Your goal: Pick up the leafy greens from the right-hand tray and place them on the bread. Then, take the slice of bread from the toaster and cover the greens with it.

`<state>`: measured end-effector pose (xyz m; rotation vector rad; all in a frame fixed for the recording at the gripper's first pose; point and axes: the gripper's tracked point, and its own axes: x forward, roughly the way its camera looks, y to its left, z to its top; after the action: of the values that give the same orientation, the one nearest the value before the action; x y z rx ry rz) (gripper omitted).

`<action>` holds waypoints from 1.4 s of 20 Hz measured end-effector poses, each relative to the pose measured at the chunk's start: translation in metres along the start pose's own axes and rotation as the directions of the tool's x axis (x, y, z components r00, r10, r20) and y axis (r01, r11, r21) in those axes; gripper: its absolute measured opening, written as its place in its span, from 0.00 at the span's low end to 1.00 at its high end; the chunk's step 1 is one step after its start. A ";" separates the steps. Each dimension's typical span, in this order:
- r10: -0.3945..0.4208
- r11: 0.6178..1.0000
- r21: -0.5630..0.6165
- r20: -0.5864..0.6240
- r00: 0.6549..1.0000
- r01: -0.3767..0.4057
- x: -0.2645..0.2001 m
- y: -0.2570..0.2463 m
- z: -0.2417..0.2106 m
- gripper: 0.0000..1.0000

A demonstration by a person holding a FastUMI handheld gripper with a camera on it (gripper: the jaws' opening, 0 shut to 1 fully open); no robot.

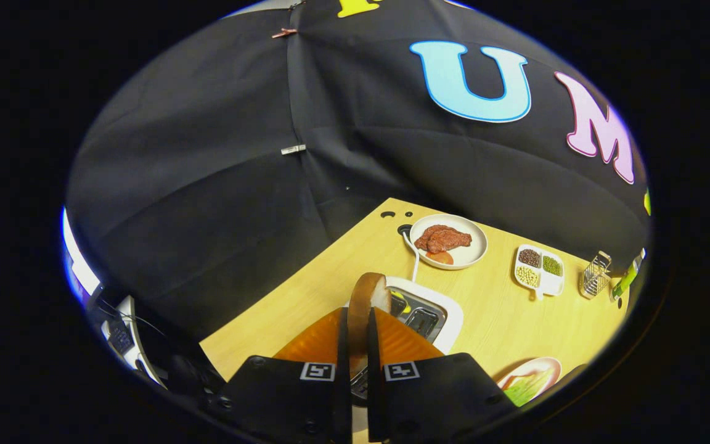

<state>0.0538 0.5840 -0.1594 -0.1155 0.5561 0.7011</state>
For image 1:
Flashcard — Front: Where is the black backdrop cloth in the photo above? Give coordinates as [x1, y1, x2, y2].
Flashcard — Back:
[67, 0, 650, 383]

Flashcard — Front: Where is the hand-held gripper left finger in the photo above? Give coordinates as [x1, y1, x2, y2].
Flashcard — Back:
[207, 306, 353, 444]

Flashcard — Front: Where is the green lettuce leaf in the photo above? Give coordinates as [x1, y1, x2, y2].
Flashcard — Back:
[503, 372, 550, 407]

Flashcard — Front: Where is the pink round plate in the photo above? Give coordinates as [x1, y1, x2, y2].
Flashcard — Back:
[496, 356, 563, 408]

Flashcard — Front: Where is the metal wire utensil holder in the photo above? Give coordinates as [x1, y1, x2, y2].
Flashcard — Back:
[579, 250, 613, 300]

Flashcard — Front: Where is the green label water bottle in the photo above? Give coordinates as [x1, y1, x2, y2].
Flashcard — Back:
[609, 248, 647, 303]

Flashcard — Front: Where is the white toaster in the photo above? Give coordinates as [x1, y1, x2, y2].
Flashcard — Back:
[346, 276, 464, 432]

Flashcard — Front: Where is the toast bread slice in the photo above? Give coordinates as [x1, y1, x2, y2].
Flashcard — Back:
[347, 272, 393, 377]

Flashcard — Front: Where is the white divided bean dish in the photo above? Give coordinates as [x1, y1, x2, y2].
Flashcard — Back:
[513, 244, 565, 301]

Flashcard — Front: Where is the beige round plate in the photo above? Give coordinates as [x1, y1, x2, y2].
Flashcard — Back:
[409, 213, 489, 271]

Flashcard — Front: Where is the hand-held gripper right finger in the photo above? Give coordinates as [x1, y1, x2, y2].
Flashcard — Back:
[365, 306, 519, 443]

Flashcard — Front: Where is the white toaster cable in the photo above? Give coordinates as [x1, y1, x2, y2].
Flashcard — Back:
[402, 229, 421, 283]

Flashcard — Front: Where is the white and dark equipment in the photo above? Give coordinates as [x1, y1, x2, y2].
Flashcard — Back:
[87, 284, 208, 395]

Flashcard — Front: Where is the brown meat steak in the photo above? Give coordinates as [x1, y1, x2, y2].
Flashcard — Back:
[414, 224, 473, 254]

